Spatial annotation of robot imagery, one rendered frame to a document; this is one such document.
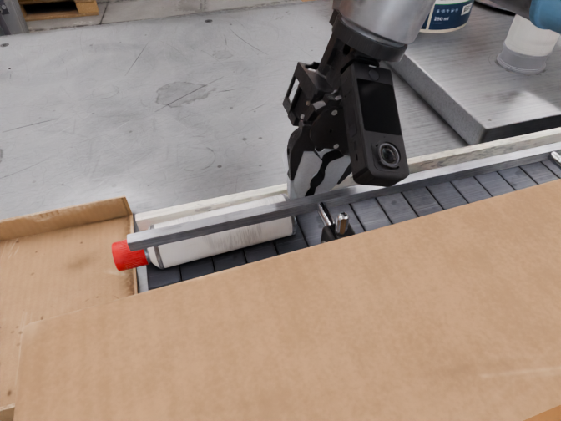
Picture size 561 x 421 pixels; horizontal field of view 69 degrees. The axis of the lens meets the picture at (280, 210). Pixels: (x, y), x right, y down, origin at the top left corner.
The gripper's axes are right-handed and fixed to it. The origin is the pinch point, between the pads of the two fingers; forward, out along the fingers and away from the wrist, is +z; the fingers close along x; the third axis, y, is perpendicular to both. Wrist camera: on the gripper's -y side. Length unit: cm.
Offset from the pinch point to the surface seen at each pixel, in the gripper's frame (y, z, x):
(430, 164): 3.6, -5.3, -19.2
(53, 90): 54, 21, 30
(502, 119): 12.8, -9.5, -38.8
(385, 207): 0.1, 0.0, -12.6
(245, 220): -3.8, -0.6, 8.3
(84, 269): 5.0, 17.8, 23.0
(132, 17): 314, 96, -5
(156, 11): 321, 90, -23
